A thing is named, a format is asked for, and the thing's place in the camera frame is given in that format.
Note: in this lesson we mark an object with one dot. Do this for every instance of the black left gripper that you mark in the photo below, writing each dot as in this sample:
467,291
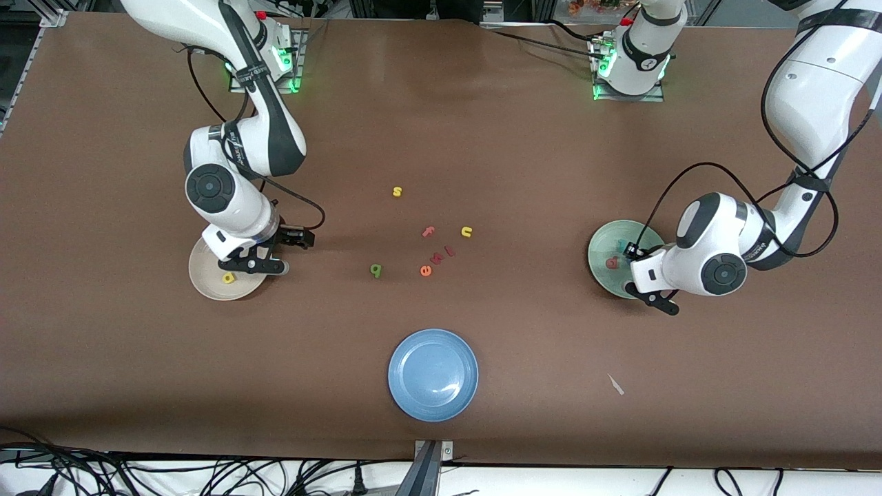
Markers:
632,252

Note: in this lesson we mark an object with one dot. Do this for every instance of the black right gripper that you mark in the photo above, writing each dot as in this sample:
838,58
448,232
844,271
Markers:
287,237

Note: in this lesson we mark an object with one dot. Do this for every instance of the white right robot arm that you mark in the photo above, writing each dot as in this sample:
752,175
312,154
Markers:
210,187

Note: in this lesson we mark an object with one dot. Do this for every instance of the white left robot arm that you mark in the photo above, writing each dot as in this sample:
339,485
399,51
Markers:
720,272

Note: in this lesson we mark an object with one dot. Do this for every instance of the light green plate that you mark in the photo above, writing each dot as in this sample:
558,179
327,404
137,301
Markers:
603,279

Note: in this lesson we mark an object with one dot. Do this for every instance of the beige plate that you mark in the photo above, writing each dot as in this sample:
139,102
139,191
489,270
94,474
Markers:
207,275

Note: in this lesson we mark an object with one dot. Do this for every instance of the white paper scrap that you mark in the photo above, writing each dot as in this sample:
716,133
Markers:
615,384

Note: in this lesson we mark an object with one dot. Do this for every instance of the brown table mat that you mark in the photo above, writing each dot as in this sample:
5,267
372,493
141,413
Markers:
441,138

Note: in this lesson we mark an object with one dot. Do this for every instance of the blue plate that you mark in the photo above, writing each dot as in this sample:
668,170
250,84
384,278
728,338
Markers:
433,375

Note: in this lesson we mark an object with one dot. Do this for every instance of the orange flower decoration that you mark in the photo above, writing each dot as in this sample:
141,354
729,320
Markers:
586,7

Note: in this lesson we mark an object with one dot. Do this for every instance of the black power plug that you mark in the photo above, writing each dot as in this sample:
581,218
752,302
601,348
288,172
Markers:
358,482

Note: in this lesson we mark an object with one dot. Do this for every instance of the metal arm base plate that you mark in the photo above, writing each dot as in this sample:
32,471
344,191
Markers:
275,89
630,98

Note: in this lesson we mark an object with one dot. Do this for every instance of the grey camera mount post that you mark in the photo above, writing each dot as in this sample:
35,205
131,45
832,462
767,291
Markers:
426,475

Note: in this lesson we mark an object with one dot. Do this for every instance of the aluminium frame rail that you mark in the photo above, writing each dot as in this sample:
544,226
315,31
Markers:
55,17

